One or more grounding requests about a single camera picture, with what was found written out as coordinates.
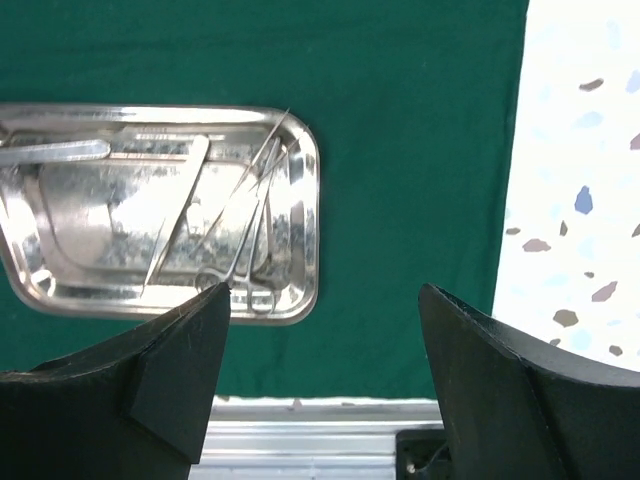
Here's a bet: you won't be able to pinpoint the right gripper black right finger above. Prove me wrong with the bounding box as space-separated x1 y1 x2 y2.
419 284 639 479

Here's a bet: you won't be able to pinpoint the steel scalpel handle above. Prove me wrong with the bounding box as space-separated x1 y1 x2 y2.
1 139 111 167

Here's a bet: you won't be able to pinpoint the steel instrument tray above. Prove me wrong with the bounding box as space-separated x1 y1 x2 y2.
1 103 320 326

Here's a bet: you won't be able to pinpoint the steel needle holder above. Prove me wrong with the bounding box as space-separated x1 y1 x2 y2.
141 135 210 292

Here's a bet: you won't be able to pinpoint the aluminium mounting rail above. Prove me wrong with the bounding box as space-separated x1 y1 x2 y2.
190 396 452 479

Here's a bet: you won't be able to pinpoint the dark green surgical cloth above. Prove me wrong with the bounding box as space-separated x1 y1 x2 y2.
1 0 528 398

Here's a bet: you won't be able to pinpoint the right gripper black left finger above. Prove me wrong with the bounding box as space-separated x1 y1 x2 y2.
1 284 230 479

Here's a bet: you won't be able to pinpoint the steel forceps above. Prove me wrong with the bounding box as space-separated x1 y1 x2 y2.
191 110 289 292

